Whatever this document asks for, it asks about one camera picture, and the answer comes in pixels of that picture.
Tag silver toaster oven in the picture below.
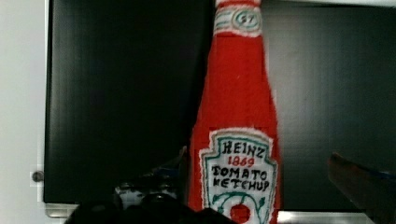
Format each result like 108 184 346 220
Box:
44 0 395 217

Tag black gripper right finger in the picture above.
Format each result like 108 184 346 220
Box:
328 153 396 224

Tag red plush ketchup bottle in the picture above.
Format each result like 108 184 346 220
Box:
188 0 281 224

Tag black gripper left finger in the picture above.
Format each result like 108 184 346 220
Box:
64 147 236 224

